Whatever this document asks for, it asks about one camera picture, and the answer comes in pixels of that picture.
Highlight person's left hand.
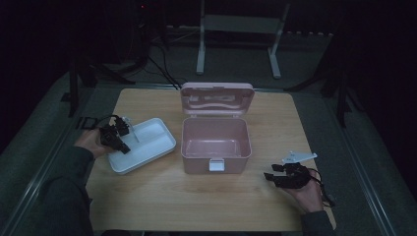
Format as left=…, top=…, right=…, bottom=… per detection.
left=74, top=127, right=114, bottom=159

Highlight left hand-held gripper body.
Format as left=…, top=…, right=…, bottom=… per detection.
left=98, top=114, right=141, bottom=148

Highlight white power strip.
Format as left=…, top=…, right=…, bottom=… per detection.
left=285, top=30, right=334, bottom=37

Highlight white metal stand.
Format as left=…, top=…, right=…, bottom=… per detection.
left=195, top=0, right=292, bottom=80

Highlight black floor cables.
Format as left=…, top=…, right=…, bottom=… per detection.
left=144, top=41, right=195, bottom=91

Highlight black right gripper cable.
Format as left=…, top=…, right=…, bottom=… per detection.
left=308, top=167, right=336, bottom=208

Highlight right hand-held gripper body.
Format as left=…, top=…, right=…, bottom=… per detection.
left=273, top=149, right=319, bottom=191

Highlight pink storage box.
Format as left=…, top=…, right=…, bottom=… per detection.
left=179, top=82, right=256, bottom=176

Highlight black metal stand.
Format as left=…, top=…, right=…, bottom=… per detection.
left=284, top=32, right=366, bottom=130
left=66, top=58, right=136, bottom=119

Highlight person's right hand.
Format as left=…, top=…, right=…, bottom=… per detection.
left=283, top=178, right=325, bottom=214

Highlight white plastic tray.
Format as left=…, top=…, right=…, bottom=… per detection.
left=106, top=117, right=177, bottom=176

